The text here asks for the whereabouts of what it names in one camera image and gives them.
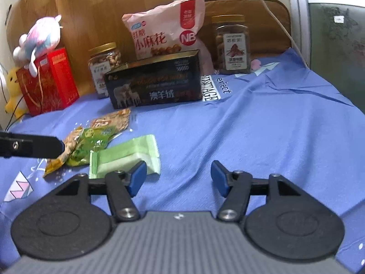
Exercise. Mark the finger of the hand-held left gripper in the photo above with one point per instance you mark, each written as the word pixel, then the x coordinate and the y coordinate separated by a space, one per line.
pixel 42 147

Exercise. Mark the yellow nut packet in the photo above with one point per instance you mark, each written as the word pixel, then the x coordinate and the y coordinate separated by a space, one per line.
pixel 68 145

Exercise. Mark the pink and white plush toy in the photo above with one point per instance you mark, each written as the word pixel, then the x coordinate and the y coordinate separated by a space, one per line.
pixel 42 37

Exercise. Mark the green pea packet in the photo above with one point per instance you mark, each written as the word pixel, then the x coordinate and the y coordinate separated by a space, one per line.
pixel 85 148

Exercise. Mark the blue printed bedsheet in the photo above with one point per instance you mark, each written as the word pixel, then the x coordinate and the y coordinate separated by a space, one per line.
pixel 256 134

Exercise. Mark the brown nut jar with label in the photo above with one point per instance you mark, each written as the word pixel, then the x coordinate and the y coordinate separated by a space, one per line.
pixel 232 48

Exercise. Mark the brown padded headboard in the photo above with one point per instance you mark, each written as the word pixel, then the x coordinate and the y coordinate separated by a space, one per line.
pixel 265 28

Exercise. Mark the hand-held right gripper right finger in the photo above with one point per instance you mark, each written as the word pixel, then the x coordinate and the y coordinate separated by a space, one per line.
pixel 219 178

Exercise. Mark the yellow plush toy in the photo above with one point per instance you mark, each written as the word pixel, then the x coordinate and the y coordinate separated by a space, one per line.
pixel 12 82

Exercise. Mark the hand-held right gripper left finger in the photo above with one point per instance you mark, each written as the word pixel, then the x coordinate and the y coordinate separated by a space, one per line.
pixel 137 177

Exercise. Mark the red gift bag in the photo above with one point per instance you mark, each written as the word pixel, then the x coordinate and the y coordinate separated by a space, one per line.
pixel 57 85

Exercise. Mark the frosted glass door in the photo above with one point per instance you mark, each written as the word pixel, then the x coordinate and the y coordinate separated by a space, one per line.
pixel 333 34

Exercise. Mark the wooden board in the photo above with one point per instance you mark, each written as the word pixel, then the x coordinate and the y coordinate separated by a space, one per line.
pixel 99 20

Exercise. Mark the light green snack packet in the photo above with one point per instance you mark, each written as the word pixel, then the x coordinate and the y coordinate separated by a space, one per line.
pixel 122 154

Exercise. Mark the large pink snack bag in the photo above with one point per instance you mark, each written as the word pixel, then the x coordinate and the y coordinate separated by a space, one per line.
pixel 159 28

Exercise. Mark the peanut jar with yellow lid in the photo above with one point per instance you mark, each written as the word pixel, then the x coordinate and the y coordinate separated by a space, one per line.
pixel 102 62

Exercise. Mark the orange peanut packet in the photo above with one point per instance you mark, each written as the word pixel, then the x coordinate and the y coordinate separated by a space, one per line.
pixel 114 121

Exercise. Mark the black printed box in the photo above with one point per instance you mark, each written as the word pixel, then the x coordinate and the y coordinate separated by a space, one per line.
pixel 154 82

